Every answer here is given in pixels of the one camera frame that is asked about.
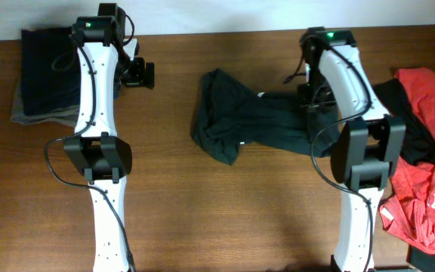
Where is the dark green t-shirt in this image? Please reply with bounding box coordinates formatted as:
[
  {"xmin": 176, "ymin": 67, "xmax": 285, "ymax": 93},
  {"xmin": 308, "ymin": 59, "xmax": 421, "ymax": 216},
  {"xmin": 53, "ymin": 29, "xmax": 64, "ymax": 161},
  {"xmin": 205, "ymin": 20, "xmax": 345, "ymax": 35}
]
[{"xmin": 191, "ymin": 69, "xmax": 340, "ymax": 165}]

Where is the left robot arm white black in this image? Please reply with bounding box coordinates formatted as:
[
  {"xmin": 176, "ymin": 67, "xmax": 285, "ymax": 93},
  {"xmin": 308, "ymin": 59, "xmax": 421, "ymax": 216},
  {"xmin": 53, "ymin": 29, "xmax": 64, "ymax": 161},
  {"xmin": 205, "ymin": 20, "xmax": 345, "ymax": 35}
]
[{"xmin": 63, "ymin": 3, "xmax": 155, "ymax": 271}]

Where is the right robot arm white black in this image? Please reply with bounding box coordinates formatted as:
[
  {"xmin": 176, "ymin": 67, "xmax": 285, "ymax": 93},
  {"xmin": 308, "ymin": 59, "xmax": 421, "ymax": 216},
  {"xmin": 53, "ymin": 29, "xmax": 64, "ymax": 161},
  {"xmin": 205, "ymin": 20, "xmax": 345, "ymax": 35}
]
[{"xmin": 299, "ymin": 26, "xmax": 406, "ymax": 271}]

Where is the folded grey garment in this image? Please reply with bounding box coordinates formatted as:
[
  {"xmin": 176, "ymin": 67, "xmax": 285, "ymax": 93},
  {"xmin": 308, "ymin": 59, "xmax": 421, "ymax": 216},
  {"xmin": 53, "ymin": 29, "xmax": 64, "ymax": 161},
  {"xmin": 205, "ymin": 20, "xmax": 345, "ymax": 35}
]
[{"xmin": 10, "ymin": 87, "xmax": 79, "ymax": 127}]

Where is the folded navy blue garment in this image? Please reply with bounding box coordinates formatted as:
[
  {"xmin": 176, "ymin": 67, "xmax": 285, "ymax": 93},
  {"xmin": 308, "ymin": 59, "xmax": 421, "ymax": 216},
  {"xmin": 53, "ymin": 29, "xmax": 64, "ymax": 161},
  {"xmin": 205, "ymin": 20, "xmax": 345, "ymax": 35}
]
[{"xmin": 20, "ymin": 27, "xmax": 91, "ymax": 116}]

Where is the black garment under pile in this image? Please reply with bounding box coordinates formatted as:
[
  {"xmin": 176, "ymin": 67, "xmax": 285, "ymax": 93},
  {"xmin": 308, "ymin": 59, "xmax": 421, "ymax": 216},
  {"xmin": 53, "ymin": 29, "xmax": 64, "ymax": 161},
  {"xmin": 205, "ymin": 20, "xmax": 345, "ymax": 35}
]
[{"xmin": 374, "ymin": 79, "xmax": 435, "ymax": 271}]

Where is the red garment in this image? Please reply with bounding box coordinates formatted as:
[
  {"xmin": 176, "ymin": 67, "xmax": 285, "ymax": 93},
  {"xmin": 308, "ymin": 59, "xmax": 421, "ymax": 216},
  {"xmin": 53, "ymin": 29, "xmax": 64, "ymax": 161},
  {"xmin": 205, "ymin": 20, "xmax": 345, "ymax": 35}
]
[{"xmin": 379, "ymin": 68, "xmax": 435, "ymax": 255}]

